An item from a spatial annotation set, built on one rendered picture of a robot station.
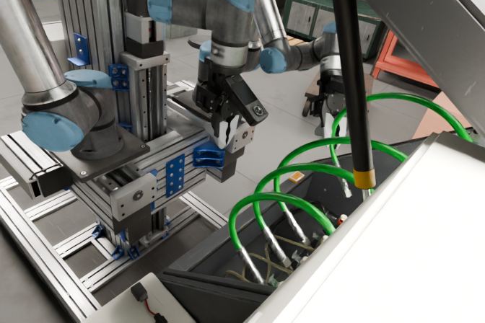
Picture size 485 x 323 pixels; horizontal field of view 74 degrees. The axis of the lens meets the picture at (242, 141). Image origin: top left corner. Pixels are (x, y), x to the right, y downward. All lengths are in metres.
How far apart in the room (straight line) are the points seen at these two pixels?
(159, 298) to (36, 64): 0.55
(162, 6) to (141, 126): 0.65
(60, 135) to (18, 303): 1.34
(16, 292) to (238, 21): 1.78
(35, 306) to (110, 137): 1.19
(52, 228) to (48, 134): 1.21
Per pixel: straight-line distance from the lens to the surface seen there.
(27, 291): 2.06
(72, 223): 1.98
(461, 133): 0.67
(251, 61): 1.29
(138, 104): 1.16
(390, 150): 0.58
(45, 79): 0.80
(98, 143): 0.98
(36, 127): 0.83
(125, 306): 0.76
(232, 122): 0.73
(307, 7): 6.20
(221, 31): 0.63
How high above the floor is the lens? 1.65
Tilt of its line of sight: 34 degrees down
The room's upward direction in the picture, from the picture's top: 9 degrees clockwise
